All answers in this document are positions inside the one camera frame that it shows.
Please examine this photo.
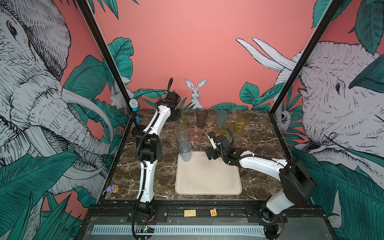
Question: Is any light green tall glass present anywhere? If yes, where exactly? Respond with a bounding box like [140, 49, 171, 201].
[177, 111, 188, 126]

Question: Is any blue tall plastic glass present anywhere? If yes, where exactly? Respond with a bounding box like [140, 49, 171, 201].
[178, 140, 193, 162]

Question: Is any beige plastic tray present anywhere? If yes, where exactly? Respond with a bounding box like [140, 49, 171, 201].
[175, 152, 242, 196]

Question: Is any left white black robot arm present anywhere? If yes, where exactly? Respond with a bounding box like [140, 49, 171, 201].
[133, 92, 181, 217]

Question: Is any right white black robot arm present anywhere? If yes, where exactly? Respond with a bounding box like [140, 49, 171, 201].
[205, 132, 317, 222]

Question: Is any short yellow glass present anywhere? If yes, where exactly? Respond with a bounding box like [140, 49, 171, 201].
[213, 126, 226, 136]

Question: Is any short green glass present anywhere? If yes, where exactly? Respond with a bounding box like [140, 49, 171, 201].
[224, 122, 235, 137]

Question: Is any pink short glass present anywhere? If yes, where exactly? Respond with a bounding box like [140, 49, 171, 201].
[189, 128, 203, 144]

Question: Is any frosted teal textured glass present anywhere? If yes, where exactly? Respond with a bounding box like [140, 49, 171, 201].
[217, 110, 228, 127]

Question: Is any dark grey tall glass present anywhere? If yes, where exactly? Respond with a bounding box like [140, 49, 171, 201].
[196, 108, 208, 128]

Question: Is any clear faceted glass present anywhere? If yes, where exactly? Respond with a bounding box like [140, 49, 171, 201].
[175, 125, 189, 143]

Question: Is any tall yellow glass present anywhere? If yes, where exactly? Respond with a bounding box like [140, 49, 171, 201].
[235, 113, 250, 133]

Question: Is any microphone on black stand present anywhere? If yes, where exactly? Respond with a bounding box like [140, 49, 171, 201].
[129, 99, 146, 137]

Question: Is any orange letter A tag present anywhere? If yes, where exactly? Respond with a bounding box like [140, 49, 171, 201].
[210, 209, 218, 217]

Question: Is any purple toy figure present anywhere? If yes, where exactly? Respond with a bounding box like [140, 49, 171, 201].
[102, 185, 119, 196]

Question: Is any white ventilated strip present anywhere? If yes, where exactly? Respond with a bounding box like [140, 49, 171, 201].
[91, 225, 265, 237]

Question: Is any wooden block on rail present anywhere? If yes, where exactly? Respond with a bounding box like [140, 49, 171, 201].
[184, 209, 197, 217]

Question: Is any black front rail base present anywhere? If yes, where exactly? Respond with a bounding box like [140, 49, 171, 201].
[77, 200, 337, 240]

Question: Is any left black frame post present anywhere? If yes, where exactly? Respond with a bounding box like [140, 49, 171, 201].
[74, 0, 135, 106]

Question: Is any black frame post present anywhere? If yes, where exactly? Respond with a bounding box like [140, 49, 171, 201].
[269, 0, 343, 116]
[74, 0, 135, 106]

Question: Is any right black frame post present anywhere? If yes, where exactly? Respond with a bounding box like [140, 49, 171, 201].
[269, 0, 343, 116]

